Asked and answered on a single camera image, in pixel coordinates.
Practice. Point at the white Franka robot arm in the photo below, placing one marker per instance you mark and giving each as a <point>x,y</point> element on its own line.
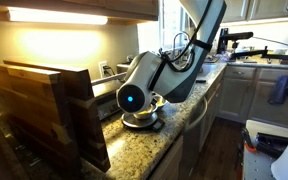
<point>170,80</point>

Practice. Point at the shallow steel bowl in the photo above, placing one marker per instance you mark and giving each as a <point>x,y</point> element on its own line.
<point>160,100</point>

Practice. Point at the deep steel bowl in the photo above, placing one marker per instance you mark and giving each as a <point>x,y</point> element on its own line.
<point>145,114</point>

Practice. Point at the black kitchen scale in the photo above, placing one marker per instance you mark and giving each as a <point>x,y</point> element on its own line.
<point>140,123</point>

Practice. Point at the steel panini press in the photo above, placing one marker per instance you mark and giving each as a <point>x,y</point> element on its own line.
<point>104,96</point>

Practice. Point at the thick end-grain cutting board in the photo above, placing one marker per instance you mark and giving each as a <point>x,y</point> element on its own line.
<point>84,110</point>

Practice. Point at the chrome faucet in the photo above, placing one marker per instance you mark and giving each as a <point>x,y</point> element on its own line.
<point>180,35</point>

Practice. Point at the steel sink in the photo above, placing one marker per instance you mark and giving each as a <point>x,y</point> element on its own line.
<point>209,70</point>

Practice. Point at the grey dish mat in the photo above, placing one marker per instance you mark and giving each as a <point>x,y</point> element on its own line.
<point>212,59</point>

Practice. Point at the wooden base cabinet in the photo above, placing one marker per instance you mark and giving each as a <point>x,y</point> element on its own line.
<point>167,163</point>

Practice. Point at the grey lower cabinets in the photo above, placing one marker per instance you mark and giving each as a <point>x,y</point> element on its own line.
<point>237,96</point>

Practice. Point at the grey cabinets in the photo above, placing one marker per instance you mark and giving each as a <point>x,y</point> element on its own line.
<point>237,96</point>
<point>267,8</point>

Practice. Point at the wooden upper cabinet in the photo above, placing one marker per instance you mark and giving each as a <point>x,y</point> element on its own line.
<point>84,4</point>

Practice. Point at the warm under-cabinet light bar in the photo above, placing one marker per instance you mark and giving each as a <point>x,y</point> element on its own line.
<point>57,16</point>

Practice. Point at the light wooden cutting board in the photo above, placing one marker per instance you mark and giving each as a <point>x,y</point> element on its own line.
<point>27,100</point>

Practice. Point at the thin white light strip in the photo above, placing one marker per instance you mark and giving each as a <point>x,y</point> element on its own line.
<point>257,20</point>

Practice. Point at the white metal cart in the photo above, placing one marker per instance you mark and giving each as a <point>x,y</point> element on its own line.
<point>257,166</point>

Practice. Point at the black equipment bundle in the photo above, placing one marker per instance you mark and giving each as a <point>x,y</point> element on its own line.
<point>274,143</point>

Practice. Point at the grey upper cabinets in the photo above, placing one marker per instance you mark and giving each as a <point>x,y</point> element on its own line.
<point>267,8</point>

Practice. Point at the small white wall outlet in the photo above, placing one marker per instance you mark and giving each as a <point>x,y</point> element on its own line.
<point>130,58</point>

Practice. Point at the black camera stand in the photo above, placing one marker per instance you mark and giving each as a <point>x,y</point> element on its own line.
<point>240,35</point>

